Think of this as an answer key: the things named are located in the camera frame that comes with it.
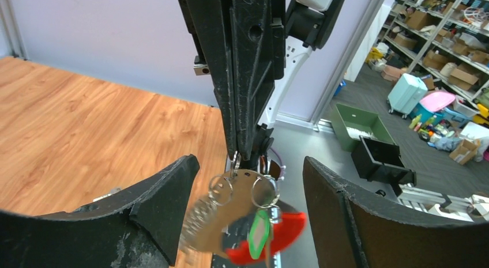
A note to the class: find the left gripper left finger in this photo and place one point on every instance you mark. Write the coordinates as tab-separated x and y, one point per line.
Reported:
136	227

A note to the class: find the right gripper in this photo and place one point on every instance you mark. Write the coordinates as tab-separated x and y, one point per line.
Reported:
240	41

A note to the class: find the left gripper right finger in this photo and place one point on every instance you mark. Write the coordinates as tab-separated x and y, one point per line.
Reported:
354	227

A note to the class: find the metal key holder red handle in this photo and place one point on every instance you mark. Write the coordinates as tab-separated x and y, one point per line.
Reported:
220	221

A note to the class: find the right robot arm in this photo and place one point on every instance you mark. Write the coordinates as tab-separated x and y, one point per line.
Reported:
308	25

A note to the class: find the black plastic bin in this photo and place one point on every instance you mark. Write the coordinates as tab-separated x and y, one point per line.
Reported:
378	161

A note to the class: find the key with green tag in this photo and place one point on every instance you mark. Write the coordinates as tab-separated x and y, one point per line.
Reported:
260	237

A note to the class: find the green plastic bin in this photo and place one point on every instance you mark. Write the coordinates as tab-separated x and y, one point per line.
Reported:
350	123

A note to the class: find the mint green suitcase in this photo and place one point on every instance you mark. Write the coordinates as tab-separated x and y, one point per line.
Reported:
406	94

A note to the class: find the metal storage shelf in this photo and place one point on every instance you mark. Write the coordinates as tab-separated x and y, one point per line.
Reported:
448	39

